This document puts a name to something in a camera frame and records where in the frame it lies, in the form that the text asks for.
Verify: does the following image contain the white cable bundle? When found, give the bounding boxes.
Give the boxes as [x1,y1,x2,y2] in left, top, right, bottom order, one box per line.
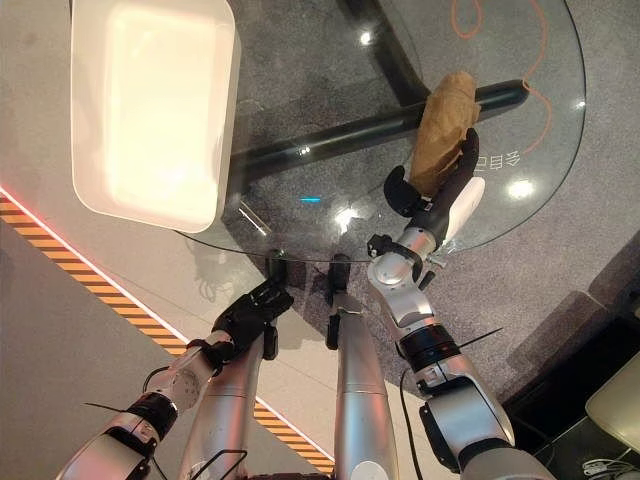
[581,455,640,477]

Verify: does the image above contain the brown cloth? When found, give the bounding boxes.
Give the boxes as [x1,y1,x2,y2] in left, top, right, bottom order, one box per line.
[409,70,484,188]

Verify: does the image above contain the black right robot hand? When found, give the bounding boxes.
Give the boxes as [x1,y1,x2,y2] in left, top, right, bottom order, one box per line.
[383,127,488,247]

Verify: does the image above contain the dark right robot foot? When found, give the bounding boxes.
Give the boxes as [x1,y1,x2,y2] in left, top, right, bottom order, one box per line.
[325,253,352,304]

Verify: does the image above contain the silver right robot leg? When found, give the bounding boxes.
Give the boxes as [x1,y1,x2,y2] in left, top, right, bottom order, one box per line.
[324,293,397,480]

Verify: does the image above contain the black tubular table base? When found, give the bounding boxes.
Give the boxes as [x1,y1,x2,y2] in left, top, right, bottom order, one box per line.
[228,0,530,199]

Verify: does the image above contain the silver left robot leg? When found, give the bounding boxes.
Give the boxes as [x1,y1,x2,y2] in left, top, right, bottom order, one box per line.
[176,320,279,480]

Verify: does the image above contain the beige rounded seat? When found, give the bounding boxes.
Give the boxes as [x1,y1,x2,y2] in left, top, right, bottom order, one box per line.
[584,368,640,452]

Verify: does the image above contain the white plastic basket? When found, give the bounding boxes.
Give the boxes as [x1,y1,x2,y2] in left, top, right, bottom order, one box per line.
[69,0,238,234]

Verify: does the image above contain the black yellow hazard tape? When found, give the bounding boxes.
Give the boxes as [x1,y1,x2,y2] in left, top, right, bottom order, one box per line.
[0,193,335,474]

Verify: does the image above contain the dark left robot foot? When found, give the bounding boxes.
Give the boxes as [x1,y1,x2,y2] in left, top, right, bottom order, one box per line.
[265,249,289,287]

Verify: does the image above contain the dark robot foot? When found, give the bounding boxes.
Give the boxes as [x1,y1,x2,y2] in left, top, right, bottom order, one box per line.
[265,249,289,287]
[325,253,352,304]

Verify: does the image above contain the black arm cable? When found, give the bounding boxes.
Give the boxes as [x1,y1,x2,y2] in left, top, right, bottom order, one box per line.
[398,368,427,480]

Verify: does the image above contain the silver robot leg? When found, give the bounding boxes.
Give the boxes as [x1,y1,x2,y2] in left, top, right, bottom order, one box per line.
[176,320,279,480]
[324,293,397,480]

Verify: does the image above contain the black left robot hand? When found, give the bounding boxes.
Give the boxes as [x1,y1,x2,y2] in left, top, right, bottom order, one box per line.
[210,278,295,354]

